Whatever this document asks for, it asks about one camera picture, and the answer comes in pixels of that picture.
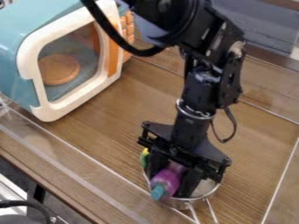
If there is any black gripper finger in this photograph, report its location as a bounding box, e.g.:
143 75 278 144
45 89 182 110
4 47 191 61
176 167 207 198
148 147 170 178

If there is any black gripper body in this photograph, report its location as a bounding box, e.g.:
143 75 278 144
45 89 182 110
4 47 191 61
137 121 232 181

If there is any silver pot with wire handle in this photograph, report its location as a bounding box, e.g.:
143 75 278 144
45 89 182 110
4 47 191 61
143 168 220 224

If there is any purple toy eggplant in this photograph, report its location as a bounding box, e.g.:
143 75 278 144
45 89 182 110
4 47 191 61
149 162 187 201

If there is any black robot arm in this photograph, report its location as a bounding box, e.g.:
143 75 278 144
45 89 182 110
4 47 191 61
128 0 246 200

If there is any yellow toy banana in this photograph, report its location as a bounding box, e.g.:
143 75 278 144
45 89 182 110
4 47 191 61
140 148 149 168

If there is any clear acrylic barrier panel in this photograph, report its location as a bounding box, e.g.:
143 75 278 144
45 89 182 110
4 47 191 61
0 100 195 224

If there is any blue white toy microwave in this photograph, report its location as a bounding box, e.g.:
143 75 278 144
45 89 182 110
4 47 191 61
0 0 132 122

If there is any black cable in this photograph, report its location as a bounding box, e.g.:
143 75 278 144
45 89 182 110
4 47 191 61
79 0 168 58

